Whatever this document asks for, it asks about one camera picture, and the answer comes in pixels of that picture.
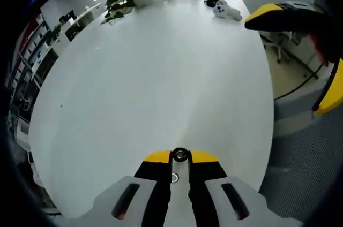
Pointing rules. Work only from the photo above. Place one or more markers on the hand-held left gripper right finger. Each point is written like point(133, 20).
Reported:
point(206, 168)

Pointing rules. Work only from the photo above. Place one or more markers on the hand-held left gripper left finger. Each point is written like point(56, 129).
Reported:
point(152, 168)

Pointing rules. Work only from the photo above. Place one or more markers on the small metal washer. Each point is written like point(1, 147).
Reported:
point(175, 177)

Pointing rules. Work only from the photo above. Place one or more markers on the metal threaded stud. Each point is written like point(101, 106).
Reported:
point(181, 154)

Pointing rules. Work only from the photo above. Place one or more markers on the white dotted handheld device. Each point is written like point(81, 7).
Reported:
point(225, 10)

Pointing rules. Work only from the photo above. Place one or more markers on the small black object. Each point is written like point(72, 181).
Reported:
point(211, 1)

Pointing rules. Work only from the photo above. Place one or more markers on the grey mesh office chair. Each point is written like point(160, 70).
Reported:
point(308, 170)

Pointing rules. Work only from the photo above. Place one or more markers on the white background desk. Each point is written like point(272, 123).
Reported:
point(85, 16)

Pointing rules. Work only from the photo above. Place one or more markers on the storage shelf with white bins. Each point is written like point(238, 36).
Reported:
point(34, 50)

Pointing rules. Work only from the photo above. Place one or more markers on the small green plant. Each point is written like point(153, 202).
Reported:
point(55, 32)

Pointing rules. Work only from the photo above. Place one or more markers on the small black monitor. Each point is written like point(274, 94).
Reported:
point(68, 16)

